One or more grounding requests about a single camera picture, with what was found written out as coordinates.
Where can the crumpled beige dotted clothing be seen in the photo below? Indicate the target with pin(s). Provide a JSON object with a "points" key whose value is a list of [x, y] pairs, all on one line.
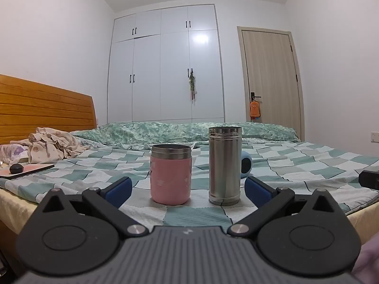
{"points": [[50, 145]]}

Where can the purple floral pillow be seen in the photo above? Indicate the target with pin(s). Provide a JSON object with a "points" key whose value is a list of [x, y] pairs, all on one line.
{"points": [[13, 152]]}

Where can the green floral quilt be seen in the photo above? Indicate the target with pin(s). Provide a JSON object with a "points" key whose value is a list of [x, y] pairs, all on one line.
{"points": [[165, 131]]}

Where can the green checkered bed sheet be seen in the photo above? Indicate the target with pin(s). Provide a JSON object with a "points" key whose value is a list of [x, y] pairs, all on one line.
{"points": [[296, 165]]}

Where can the light wooden door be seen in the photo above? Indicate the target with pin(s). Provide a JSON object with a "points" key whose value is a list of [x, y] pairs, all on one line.
{"points": [[271, 80]]}

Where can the blue round alarm clock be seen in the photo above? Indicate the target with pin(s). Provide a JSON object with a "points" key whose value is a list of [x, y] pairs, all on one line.
{"points": [[249, 165]]}

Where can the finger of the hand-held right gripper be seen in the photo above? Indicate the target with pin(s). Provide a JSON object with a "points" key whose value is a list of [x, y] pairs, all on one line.
{"points": [[369, 180]]}

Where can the blurred pink cloth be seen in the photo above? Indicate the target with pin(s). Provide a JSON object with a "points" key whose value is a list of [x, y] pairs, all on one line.
{"points": [[370, 257]]}

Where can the pink cup with steel rim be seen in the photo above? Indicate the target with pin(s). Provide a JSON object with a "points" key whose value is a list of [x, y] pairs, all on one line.
{"points": [[170, 177]]}

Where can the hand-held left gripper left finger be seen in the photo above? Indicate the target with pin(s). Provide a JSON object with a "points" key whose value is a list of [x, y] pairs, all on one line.
{"points": [[119, 190]]}

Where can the flat pink tablet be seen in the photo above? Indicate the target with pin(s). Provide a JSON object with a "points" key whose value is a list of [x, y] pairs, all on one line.
{"points": [[34, 169]]}

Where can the white wardrobe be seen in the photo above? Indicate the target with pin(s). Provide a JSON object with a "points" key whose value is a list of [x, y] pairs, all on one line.
{"points": [[160, 74]]}

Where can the wall socket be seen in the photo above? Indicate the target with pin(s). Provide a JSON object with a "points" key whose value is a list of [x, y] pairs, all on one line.
{"points": [[373, 137]]}

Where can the wooden headboard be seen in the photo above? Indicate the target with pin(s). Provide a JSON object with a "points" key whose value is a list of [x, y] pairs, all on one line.
{"points": [[44, 109]]}

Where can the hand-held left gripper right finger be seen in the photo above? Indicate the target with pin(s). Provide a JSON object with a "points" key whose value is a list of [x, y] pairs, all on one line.
{"points": [[257, 190]]}

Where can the tall stainless steel cup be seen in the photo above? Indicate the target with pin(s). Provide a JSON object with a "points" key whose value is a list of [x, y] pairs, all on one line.
{"points": [[224, 168]]}

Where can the black round object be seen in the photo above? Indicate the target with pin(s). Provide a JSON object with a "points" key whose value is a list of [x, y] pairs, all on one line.
{"points": [[16, 168]]}

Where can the orange hanging toy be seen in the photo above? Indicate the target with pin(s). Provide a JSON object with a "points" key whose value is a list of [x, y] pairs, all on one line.
{"points": [[254, 109]]}

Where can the beige mattress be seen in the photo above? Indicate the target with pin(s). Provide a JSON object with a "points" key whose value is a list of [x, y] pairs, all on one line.
{"points": [[11, 205]]}

